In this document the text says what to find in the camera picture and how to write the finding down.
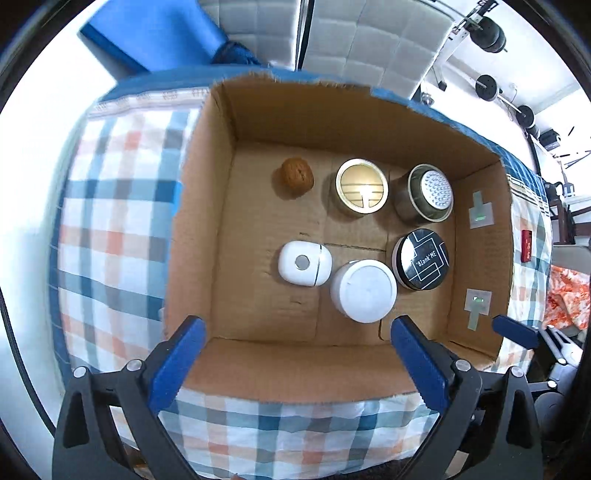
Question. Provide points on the grey padded chair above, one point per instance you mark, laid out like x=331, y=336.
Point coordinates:
x=369, y=41
x=258, y=27

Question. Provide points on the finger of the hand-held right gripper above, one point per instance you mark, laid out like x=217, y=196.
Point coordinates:
x=515, y=328

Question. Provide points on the silver perforated-lid tin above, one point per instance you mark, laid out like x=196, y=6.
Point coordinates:
x=427, y=194

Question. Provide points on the white barbell rack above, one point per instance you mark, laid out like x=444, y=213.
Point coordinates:
x=445, y=57

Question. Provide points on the white round jar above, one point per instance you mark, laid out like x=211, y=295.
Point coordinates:
x=364, y=290

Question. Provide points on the black tripod stand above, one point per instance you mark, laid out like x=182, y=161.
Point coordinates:
x=575, y=157

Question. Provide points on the brown walnut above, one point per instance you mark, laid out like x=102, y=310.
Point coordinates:
x=295, y=177

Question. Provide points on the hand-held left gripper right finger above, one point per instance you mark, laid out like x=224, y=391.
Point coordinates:
x=418, y=364

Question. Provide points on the orange floral cloth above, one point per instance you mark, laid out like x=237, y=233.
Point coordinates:
x=568, y=290

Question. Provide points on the black round tin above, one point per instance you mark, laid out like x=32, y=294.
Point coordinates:
x=421, y=261

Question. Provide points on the blue foam mat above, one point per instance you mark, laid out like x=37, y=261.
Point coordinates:
x=152, y=32

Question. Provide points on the black box device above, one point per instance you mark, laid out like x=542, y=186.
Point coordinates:
x=550, y=139

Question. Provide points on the gold round tin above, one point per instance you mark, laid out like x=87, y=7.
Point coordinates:
x=361, y=187

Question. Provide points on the short barbell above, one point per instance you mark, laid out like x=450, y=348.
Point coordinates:
x=487, y=86

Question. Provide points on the small red box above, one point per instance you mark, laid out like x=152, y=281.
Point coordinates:
x=526, y=244

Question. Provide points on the white rounded case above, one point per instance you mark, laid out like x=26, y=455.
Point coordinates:
x=302, y=263

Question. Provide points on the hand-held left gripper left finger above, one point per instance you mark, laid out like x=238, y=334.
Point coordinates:
x=178, y=364

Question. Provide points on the beige chair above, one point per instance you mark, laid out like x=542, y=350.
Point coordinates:
x=572, y=254

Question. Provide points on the cardboard box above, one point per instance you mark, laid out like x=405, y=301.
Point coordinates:
x=258, y=221

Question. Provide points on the checkered tablecloth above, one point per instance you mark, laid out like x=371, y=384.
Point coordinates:
x=115, y=230

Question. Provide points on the long barbell with black plates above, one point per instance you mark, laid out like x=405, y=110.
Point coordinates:
x=489, y=34

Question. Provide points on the dark blue cloth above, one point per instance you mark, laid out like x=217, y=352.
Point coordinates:
x=235, y=54

